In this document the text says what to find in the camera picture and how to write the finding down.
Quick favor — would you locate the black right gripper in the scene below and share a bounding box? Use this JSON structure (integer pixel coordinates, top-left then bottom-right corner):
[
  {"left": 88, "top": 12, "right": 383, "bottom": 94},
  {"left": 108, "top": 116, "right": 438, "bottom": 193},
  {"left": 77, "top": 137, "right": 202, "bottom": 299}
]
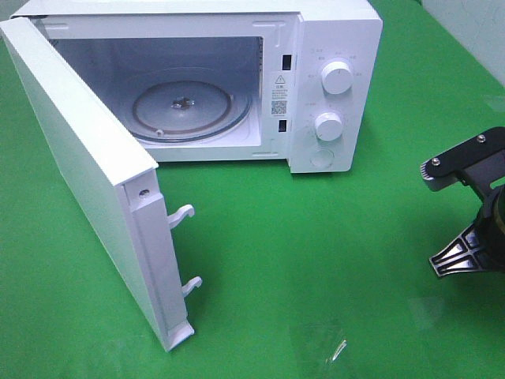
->
[{"left": 428, "top": 185, "right": 505, "bottom": 280}]

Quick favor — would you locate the white microwave knob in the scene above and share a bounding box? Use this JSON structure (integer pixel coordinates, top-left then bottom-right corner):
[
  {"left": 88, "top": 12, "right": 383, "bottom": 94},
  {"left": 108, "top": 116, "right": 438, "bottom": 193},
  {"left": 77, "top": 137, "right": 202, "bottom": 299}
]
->
[
  {"left": 314, "top": 112, "right": 343, "bottom": 142},
  {"left": 320, "top": 58, "right": 354, "bottom": 95}
]

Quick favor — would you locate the white microwave door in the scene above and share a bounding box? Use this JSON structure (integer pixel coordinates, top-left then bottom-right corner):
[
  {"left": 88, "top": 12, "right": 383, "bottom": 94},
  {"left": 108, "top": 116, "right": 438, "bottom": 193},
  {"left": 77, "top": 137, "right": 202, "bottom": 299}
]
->
[{"left": 1, "top": 17, "right": 202, "bottom": 351}]

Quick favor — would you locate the clear tape patch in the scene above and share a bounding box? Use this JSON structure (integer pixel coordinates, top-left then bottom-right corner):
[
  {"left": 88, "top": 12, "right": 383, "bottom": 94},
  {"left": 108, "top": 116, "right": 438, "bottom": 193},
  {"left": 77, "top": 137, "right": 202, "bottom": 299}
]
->
[
  {"left": 290, "top": 318, "right": 348, "bottom": 366},
  {"left": 407, "top": 296, "right": 472, "bottom": 375}
]

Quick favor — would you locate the white microwave oven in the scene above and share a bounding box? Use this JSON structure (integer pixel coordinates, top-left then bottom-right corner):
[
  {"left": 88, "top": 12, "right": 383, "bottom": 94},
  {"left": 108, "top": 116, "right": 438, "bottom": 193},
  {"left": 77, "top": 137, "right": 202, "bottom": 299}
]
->
[{"left": 9, "top": 1, "right": 383, "bottom": 173}]

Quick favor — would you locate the glass microwave turntable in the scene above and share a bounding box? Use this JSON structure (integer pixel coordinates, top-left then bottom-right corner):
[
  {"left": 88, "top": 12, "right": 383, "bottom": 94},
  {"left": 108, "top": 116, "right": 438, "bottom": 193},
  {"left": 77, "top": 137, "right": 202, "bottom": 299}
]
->
[{"left": 125, "top": 67, "right": 255, "bottom": 144}]

